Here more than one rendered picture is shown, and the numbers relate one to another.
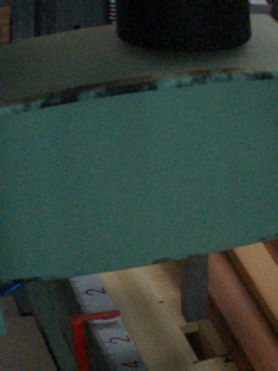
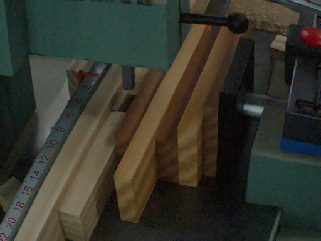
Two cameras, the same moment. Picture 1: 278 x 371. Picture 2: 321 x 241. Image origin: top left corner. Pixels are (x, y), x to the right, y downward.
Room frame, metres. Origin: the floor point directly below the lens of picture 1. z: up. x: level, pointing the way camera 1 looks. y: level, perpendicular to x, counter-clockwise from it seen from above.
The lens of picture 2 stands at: (0.00, -0.30, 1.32)
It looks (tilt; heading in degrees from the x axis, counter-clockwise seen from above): 41 degrees down; 33
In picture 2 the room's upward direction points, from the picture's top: 3 degrees counter-clockwise
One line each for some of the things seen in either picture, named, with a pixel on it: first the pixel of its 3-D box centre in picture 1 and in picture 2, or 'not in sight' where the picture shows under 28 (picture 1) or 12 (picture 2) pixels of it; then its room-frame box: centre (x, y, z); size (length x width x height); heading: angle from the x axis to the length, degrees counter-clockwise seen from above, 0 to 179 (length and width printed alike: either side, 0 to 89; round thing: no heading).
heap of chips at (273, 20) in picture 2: not in sight; (263, 11); (0.65, -0.05, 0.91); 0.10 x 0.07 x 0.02; 104
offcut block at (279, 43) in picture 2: not in sight; (288, 58); (0.55, -0.12, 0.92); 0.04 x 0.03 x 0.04; 94
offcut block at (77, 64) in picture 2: not in sight; (87, 76); (0.51, 0.14, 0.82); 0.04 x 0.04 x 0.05; 13
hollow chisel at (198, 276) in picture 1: (195, 267); (127, 65); (0.38, -0.02, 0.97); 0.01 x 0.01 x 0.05; 14
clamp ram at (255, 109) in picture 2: not in sight; (268, 109); (0.41, -0.14, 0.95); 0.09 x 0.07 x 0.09; 14
